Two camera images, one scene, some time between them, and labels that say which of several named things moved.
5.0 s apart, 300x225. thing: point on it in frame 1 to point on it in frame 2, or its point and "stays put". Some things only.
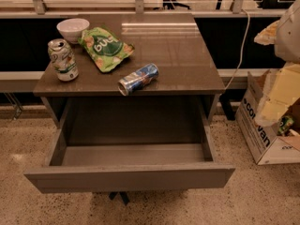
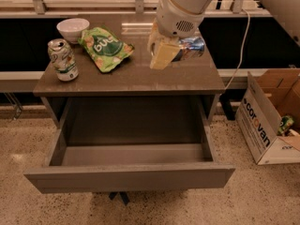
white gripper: (289, 37) to (173, 20)
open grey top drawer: (133, 144) stays put
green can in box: (286, 122) stays put
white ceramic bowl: (71, 28) stays put
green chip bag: (106, 50) stays put
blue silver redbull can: (138, 80) to (194, 44)
